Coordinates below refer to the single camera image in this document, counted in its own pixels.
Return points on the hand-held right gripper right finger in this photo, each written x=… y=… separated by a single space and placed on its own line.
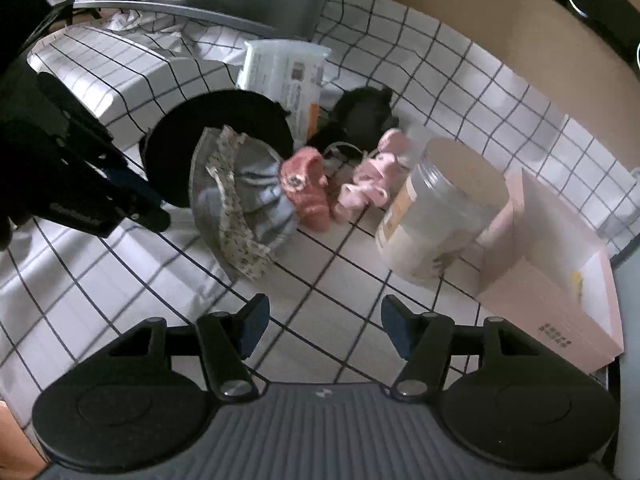
x=395 y=322

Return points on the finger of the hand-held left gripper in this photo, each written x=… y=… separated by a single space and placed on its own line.
x=142 y=200
x=80 y=117

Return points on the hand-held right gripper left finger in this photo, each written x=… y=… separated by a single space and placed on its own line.
x=255 y=322

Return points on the black round hat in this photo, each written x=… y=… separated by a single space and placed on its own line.
x=200 y=115

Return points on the pink ruffled scrunchie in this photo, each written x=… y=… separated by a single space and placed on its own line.
x=367 y=180

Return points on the black soft cloth item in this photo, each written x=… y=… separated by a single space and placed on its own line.
x=360 y=110

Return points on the white black checkered tablecloth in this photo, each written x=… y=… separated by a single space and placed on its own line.
x=350 y=270

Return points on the grey frilly sun hat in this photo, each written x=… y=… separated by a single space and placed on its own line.
x=250 y=200

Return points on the clear plastic jar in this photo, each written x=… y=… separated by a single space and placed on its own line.
x=440 y=220

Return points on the salmon knitted baby shoe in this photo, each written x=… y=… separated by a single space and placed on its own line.
x=310 y=195

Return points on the pink cardboard box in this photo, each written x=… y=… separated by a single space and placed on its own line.
x=540 y=305

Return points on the white wet wipes pack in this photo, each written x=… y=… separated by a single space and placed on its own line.
x=282 y=75

